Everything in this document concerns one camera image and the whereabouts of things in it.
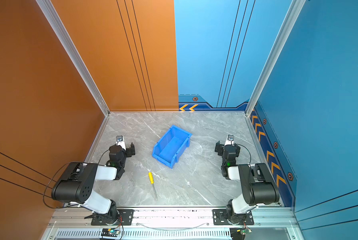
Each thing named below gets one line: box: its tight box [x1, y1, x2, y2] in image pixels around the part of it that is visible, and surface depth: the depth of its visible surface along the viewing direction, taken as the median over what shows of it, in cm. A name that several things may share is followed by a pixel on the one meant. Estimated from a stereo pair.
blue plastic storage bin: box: [152, 125, 193, 169], surface depth 99 cm
